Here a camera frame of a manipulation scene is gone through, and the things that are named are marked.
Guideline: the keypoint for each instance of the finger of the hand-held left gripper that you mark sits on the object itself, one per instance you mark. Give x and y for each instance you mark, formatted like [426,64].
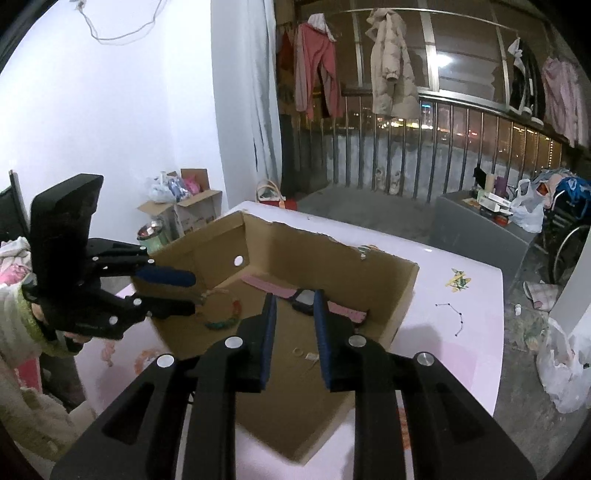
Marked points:
[171,309]
[168,278]

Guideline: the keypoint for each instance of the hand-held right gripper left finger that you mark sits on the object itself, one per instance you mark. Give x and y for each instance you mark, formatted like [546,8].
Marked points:
[270,341]

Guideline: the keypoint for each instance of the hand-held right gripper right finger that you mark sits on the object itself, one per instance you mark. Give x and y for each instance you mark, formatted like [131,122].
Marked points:
[322,341]

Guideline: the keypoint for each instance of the brown cardboard box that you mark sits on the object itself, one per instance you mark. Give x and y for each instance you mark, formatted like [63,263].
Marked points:
[286,249]

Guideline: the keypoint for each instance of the person's left forearm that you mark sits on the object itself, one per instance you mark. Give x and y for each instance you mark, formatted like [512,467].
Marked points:
[18,318]

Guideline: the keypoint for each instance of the person's left hand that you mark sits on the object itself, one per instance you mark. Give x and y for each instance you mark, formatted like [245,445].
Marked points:
[76,342]

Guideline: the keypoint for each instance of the metal waste bin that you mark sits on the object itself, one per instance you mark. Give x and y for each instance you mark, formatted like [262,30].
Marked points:
[154,237]

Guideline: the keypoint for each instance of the printed floor cardboard box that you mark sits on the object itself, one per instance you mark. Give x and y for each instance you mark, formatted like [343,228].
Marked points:
[194,217]

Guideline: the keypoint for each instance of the blue plastic bag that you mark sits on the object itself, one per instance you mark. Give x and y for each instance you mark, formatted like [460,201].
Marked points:
[178,187]

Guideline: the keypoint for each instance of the pink plastic bag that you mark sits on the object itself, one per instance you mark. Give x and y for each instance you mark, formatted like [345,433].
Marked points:
[194,185]

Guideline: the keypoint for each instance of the red gift bag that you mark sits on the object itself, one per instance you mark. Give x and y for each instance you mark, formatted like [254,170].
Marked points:
[277,201]

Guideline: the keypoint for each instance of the white sneaker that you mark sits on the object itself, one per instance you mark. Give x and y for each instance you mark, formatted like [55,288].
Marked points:
[396,182]
[379,180]

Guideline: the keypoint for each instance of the fluffy cream blanket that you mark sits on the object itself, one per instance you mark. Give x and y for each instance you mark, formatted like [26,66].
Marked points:
[32,410]

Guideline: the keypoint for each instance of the grey cabinet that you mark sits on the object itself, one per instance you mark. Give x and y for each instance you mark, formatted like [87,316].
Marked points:
[475,244]

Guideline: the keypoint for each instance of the grey curtain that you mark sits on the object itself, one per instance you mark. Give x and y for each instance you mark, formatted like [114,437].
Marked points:
[265,92]

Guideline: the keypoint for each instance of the metal balcony railing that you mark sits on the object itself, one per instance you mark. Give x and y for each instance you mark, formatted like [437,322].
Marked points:
[415,147]

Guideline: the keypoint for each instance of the black object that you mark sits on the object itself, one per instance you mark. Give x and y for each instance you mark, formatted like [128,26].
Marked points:
[480,177]

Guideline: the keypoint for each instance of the purple cup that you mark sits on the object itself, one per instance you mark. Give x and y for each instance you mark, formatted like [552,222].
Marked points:
[501,187]

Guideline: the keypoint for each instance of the white plastic shopping bag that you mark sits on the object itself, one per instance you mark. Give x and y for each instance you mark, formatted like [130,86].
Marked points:
[528,210]

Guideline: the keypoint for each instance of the large white plastic bag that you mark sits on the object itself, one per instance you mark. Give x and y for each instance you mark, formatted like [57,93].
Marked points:
[568,369]

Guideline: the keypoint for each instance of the hanging pink clothes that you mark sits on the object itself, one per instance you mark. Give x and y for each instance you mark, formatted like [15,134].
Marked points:
[318,60]

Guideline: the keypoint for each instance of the wheelchair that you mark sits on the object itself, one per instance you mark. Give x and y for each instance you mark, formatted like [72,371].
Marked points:
[568,240]

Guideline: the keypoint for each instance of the hanging beige jacket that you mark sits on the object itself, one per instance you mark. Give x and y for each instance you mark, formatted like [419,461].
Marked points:
[392,60]

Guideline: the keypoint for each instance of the hanging black white garment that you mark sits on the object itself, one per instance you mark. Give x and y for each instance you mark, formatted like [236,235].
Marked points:
[524,83]

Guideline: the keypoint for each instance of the hanging light pink garment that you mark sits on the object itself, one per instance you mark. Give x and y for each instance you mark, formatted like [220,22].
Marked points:
[563,101]

